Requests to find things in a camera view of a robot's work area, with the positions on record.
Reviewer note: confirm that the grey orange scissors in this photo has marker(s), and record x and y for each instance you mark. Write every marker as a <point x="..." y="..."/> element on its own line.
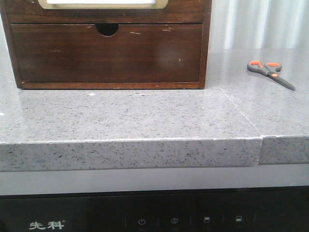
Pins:
<point x="270" y="70"/>

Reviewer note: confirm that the white drawer handle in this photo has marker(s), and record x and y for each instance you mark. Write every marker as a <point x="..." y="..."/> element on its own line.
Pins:
<point x="101" y="1"/>

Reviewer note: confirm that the dark brown wooden drawer cabinet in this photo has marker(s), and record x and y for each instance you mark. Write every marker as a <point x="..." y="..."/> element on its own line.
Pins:
<point x="109" y="29"/>

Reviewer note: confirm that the white curtain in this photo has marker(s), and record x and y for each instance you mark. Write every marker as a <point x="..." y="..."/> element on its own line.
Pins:
<point x="259" y="24"/>

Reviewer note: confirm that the black appliance control panel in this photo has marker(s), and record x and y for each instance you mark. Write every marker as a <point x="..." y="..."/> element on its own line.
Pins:
<point x="283" y="209"/>

